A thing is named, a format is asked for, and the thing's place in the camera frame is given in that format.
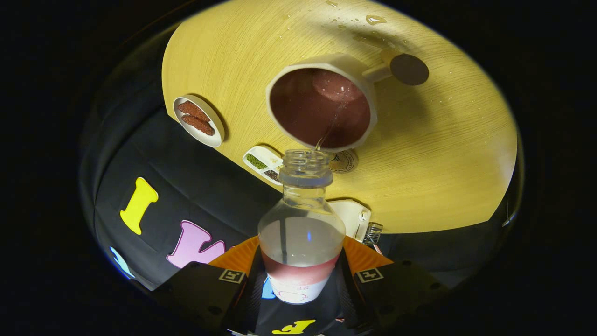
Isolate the wooden table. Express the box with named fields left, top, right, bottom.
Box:
left=161, top=0, right=518, bottom=234

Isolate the clear juice bottle pink label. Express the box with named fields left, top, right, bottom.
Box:
left=258, top=149, right=347, bottom=305

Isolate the wire mesh basket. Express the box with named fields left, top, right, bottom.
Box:
left=363, top=222, right=384, bottom=246

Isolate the white toaster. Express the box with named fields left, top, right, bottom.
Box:
left=329, top=199, right=372, bottom=243

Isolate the white divided dish with beans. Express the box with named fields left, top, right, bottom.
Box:
left=243, top=146, right=284, bottom=186

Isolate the white round plate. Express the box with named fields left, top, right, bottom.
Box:
left=173, top=95, right=225, bottom=148

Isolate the red meat piece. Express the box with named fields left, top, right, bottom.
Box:
left=181, top=114, right=215, bottom=136
left=177, top=100, right=211, bottom=123

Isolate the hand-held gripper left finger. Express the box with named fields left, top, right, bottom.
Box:
left=152, top=236, right=267, bottom=335

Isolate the round brown coaster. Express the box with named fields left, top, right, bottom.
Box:
left=328, top=149, right=359, bottom=174

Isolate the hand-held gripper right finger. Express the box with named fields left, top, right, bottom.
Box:
left=337, top=236, right=451, bottom=333

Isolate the cream cup with handle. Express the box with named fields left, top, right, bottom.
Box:
left=266, top=49, right=430, bottom=153

